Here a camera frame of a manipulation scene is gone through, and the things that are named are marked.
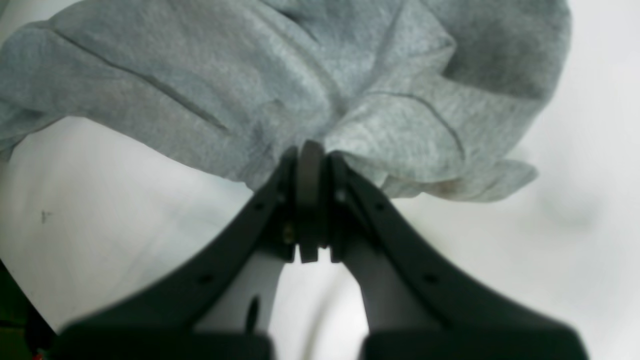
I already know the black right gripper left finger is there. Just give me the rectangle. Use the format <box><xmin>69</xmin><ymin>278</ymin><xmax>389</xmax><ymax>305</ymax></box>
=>
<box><xmin>52</xmin><ymin>141</ymin><xmax>326</xmax><ymax>360</ymax></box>

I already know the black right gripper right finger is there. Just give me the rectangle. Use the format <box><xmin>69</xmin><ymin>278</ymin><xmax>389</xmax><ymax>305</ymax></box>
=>
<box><xmin>327</xmin><ymin>153</ymin><xmax>588</xmax><ymax>360</ymax></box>

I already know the grey T-shirt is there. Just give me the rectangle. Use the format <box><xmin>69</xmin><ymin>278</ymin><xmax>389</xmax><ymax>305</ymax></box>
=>
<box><xmin>0</xmin><ymin>0</ymin><xmax>572</xmax><ymax>203</ymax></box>

